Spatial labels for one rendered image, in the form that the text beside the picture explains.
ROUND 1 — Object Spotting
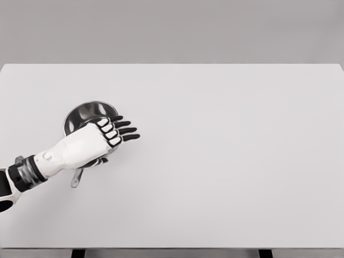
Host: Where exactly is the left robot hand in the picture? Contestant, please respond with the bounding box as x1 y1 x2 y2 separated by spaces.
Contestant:
59 115 141 171

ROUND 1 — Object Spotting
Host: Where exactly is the steel pot with handle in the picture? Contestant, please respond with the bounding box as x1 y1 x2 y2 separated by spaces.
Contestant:
62 101 119 189

